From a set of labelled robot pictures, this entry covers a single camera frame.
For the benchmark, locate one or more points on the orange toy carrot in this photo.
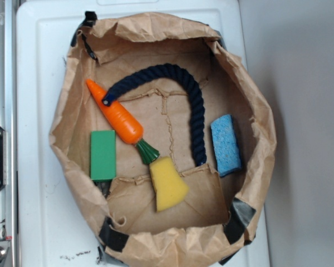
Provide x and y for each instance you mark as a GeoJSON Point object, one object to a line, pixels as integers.
{"type": "Point", "coordinates": [129, 130]}

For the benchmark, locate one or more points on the aluminium frame rail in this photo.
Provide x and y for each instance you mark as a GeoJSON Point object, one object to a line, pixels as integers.
{"type": "Point", "coordinates": [9, 250]}

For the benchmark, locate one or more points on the blue sponge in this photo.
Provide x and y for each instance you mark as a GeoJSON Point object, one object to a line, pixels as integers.
{"type": "Point", "coordinates": [226, 149]}

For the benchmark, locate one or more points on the brown paper bag bin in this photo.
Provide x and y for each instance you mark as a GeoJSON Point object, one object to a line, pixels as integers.
{"type": "Point", "coordinates": [220, 214]}

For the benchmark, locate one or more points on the yellow sponge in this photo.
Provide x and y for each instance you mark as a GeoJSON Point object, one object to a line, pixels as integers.
{"type": "Point", "coordinates": [170, 189]}

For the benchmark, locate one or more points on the green sponge block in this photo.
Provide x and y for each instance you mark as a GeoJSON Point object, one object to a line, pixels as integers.
{"type": "Point", "coordinates": [103, 155]}

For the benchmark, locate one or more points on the white plastic tray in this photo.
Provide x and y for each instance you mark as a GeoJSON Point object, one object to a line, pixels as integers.
{"type": "Point", "coordinates": [52, 230]}

